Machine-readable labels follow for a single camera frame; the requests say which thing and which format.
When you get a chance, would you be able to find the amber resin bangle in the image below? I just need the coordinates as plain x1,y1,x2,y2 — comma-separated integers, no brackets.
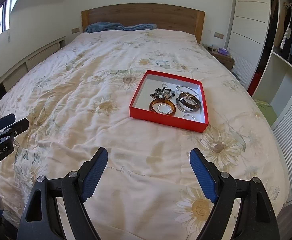
149,99,176,116

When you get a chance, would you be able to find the red jewelry box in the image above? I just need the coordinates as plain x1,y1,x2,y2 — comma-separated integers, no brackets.
129,70,209,133

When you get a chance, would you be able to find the dark olive jade bangle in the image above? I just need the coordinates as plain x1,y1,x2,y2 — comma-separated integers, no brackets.
177,92,202,113

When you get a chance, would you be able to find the dark beaded bracelet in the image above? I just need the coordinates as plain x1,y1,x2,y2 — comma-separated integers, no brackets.
149,87,176,100

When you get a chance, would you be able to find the silver chain necklace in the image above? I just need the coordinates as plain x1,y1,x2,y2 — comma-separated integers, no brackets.
176,84,199,96

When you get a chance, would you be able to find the twisted silver bangle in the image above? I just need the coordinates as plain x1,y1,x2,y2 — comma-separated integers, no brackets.
157,103,173,115

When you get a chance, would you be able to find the floral cream bedspread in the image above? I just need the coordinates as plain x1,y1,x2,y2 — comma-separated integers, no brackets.
0,29,289,239

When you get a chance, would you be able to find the blue pillow left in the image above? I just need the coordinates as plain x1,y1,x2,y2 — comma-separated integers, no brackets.
85,22,124,33

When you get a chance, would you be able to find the blue pillow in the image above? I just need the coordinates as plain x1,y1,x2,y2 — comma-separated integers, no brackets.
123,23,157,31
85,22,124,33

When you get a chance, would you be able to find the wooden nightstand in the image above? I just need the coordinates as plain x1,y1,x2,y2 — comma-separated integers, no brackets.
203,44,235,72

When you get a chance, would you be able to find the blue pillow right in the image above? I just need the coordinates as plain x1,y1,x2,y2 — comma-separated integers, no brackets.
123,23,157,31

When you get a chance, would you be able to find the purple tissue box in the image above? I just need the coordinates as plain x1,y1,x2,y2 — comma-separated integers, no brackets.
218,48,228,55

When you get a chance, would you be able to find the white wardrobe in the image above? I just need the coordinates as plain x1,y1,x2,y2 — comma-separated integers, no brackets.
228,0,292,205

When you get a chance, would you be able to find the wooden headboard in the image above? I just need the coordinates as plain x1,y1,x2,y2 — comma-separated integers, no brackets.
81,3,205,43

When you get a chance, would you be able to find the low white wall cabinet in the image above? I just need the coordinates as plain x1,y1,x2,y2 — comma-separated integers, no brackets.
0,36,66,100

